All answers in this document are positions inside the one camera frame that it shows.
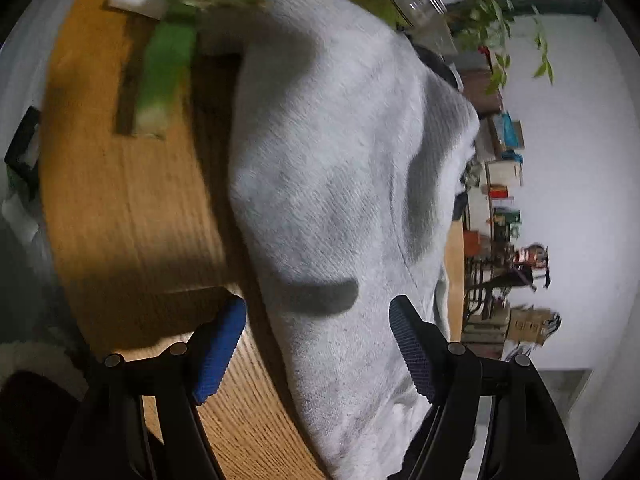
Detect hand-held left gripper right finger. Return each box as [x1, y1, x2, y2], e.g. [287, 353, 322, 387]
[389, 294, 581, 480]

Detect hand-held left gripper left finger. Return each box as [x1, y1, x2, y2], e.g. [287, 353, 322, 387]
[67, 294, 248, 480]

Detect white knit sweater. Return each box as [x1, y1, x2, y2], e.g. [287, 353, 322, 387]
[197, 0, 481, 480]

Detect large cardboard box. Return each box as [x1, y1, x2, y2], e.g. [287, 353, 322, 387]
[507, 307, 561, 348]

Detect black metal trolley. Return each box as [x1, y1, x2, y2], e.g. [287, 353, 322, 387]
[465, 242, 553, 321]

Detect green carton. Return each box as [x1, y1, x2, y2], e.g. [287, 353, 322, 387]
[492, 207, 522, 241]

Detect dark round seat cream rim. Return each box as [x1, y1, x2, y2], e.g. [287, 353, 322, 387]
[0, 340, 91, 480]

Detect cream paper bag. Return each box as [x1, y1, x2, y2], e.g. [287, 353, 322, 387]
[485, 160, 523, 188]

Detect rose gold suitcase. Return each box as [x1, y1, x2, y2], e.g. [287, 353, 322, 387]
[460, 65, 503, 113]

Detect green leek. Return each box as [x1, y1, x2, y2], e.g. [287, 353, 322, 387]
[132, 0, 221, 138]

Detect green plant in glass jar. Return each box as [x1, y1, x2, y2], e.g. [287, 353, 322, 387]
[380, 0, 556, 96]

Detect grey green curtain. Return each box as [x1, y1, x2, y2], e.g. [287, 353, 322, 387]
[505, 0, 601, 21]

